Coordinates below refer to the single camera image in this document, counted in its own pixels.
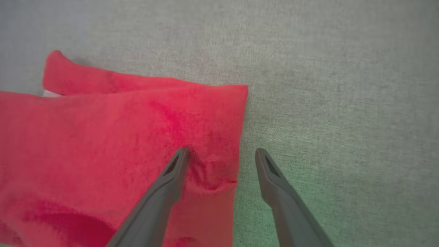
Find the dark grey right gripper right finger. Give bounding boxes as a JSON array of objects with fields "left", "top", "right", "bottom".
[{"left": 255, "top": 148, "right": 335, "bottom": 247}]

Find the grey fabric sofa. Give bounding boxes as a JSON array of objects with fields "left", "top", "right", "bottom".
[{"left": 0, "top": 0, "right": 439, "bottom": 247}]

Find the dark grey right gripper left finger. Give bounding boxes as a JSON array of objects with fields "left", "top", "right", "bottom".
[{"left": 106, "top": 148, "right": 190, "bottom": 247}]

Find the red garment with white striped trim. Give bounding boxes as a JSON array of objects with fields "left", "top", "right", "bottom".
[{"left": 0, "top": 50, "right": 248, "bottom": 247}]

